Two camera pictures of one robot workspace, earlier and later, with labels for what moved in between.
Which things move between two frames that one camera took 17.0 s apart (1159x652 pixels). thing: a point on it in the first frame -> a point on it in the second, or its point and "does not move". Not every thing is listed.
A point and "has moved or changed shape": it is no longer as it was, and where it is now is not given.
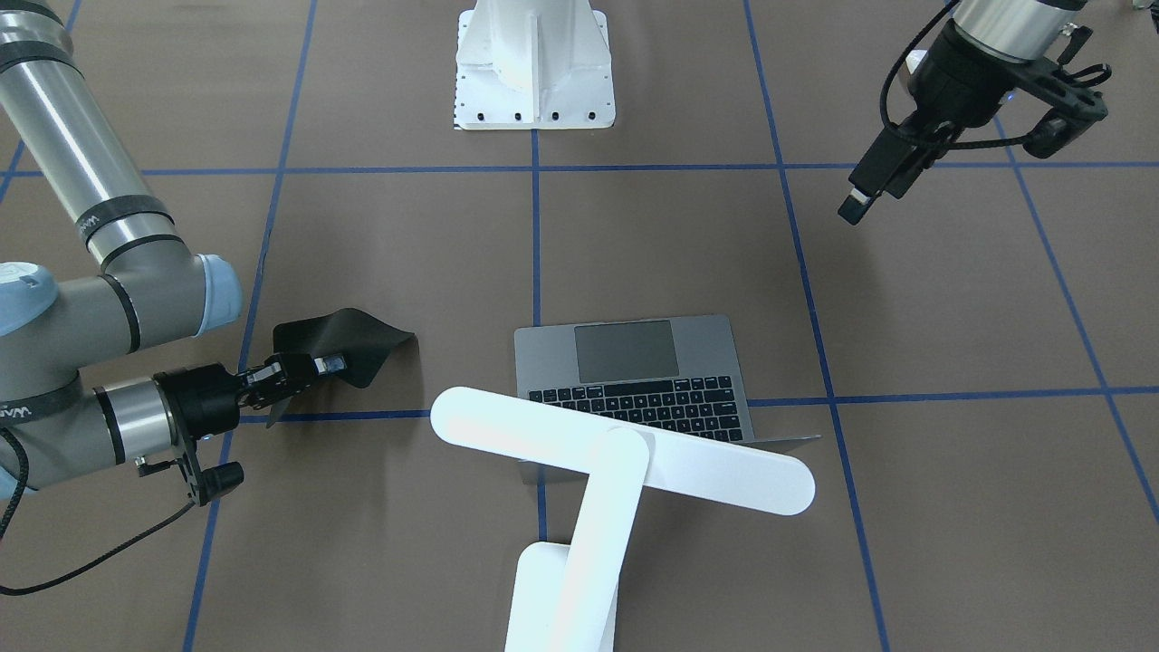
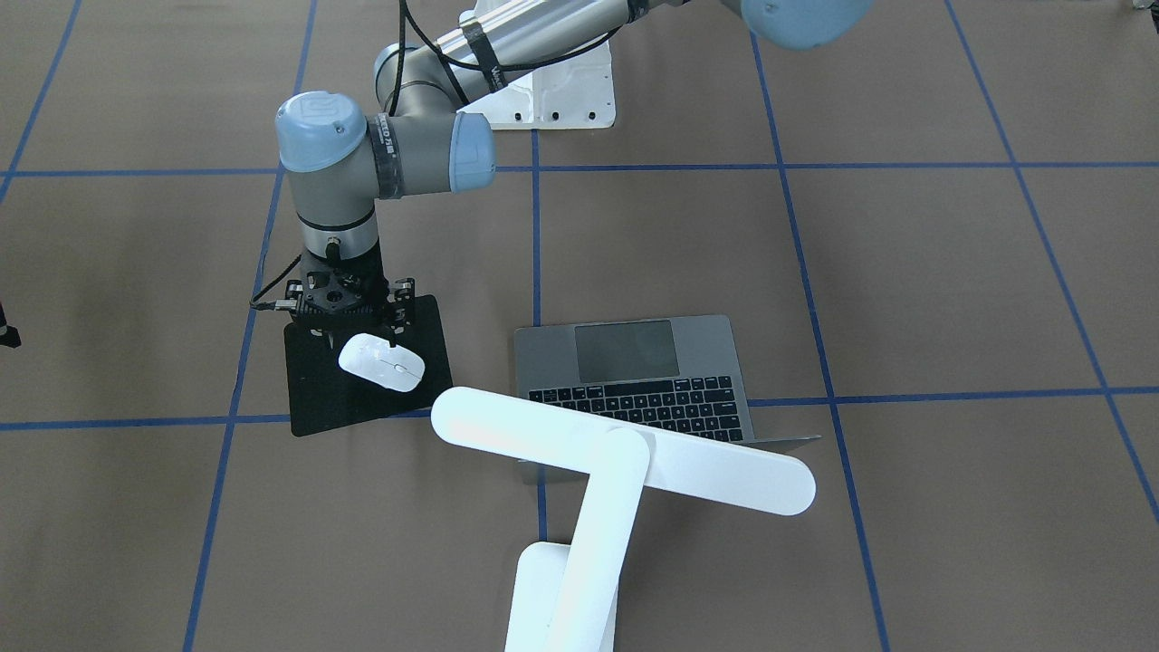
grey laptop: [678, 373] does not move
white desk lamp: [569, 598] does not move
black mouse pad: [364, 342] has moved or changed shape
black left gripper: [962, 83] -> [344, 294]
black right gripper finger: [282, 373] -> [9, 335]
